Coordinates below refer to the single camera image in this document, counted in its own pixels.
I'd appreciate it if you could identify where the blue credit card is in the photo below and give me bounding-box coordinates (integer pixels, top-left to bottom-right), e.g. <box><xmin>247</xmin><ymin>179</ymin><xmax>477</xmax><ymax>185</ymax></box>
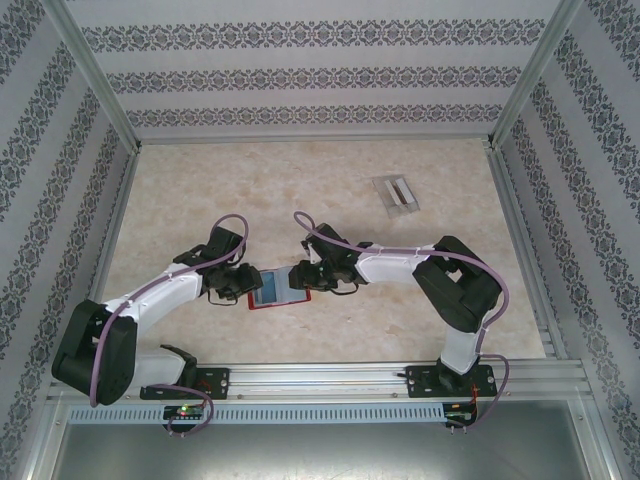
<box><xmin>258</xmin><ymin>269</ymin><xmax>292</xmax><ymax>306</ymax></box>

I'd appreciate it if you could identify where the red-bordered snack packet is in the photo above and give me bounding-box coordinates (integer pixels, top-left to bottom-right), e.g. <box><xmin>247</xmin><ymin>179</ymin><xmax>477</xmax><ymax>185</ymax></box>
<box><xmin>247</xmin><ymin>266</ymin><xmax>313</xmax><ymax>312</ymax></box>

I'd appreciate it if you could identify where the thin black left gripper cable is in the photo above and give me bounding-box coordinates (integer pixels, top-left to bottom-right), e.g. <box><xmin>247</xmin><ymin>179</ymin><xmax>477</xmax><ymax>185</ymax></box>
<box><xmin>205</xmin><ymin>289</ymin><xmax>241</xmax><ymax>307</ymax></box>

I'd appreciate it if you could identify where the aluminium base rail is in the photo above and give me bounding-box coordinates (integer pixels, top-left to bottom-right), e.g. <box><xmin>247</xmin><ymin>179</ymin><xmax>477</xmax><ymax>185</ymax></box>
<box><xmin>47</xmin><ymin>360</ymin><xmax>594</xmax><ymax>402</ymax></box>

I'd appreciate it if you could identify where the slotted grey cable tray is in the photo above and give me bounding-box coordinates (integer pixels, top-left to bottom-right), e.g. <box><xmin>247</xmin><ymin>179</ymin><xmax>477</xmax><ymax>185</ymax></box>
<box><xmin>67</xmin><ymin>403</ymin><xmax>447</xmax><ymax>424</ymax></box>

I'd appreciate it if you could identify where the aluminium side rail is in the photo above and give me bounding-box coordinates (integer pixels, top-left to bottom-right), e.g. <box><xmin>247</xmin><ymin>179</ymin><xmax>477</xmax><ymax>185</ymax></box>
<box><xmin>68</xmin><ymin>147</ymin><xmax>142</xmax><ymax>366</ymax></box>
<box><xmin>487</xmin><ymin>147</ymin><xmax>570</xmax><ymax>360</ymax></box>

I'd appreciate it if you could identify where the aluminium frame post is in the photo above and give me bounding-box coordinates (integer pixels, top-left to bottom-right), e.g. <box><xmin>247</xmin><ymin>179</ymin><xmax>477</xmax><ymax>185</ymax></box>
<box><xmin>49</xmin><ymin>0</ymin><xmax>142</xmax><ymax>151</ymax></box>
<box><xmin>485</xmin><ymin>0</ymin><xmax>585</xmax><ymax>149</ymax></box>

